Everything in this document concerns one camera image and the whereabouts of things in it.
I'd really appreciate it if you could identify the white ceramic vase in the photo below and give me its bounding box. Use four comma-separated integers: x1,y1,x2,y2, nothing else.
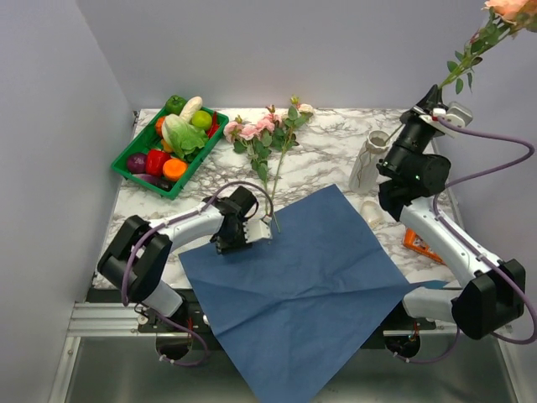
348,130,389,195

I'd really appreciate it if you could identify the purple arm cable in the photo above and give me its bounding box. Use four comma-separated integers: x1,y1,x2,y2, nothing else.
394,117,537,364
121,181,276,367

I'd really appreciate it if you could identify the orange carrot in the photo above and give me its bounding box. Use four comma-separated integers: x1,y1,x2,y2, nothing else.
162,159,189,182

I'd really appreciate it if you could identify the green lettuce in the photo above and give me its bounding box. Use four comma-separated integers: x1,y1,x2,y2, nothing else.
162,114,209,162

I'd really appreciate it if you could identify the green lime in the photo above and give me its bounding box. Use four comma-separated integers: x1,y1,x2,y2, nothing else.
190,110,212,131

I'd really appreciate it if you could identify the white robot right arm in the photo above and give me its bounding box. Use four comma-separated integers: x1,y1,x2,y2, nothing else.
377,85,526,340

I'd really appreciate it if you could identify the green bell pepper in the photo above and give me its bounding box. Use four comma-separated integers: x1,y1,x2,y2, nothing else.
164,95,186,115

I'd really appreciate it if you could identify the purple onion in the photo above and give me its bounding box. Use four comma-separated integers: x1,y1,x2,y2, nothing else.
126,153,147,175

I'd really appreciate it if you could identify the red bell pepper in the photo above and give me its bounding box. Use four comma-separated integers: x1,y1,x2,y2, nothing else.
145,149,171,177

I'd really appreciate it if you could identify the purple eggplant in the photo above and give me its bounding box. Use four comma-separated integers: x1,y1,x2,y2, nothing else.
134,174,174,192

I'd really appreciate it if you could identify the red chili pepper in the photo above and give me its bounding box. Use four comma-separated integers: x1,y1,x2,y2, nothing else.
206,112,219,139

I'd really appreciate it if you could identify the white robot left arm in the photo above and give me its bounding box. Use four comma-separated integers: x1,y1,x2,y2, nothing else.
96,186,258,332

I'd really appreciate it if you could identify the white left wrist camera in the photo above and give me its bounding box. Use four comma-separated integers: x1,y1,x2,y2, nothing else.
243,217,273,243

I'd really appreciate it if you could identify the pink flower stem bunch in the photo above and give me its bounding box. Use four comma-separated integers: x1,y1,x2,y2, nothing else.
223,105,287,201

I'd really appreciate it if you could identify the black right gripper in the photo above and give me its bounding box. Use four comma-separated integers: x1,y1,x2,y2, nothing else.
380,85,445,175

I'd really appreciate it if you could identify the light blue wrapping paper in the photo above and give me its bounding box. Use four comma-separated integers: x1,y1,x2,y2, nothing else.
420,280,448,290

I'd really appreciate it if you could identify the white daikon radish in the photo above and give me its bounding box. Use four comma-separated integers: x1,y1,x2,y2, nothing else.
179,96,203,122

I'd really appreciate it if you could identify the aluminium frame profile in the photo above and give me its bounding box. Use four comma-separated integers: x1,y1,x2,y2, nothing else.
68,302,456,338

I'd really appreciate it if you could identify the dark blue wrapping paper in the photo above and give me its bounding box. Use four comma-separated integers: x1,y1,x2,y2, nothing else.
178,183,425,402

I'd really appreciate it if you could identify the cream gold-lettered ribbon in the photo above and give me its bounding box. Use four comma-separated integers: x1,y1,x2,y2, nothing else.
360,200,383,229

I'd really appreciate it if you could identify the green plastic crate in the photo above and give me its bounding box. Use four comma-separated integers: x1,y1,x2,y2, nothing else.
111,107,229,200

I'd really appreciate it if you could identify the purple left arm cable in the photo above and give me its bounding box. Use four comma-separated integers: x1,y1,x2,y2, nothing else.
121,181,276,367

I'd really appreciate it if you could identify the pink rose stem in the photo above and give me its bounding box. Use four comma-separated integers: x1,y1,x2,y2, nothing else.
388,0,537,142

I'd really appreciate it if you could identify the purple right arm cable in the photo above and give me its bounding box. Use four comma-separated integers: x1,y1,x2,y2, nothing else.
394,117,537,364

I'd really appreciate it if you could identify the orange snack box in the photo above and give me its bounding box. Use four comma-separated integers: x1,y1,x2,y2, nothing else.
403,228,444,264

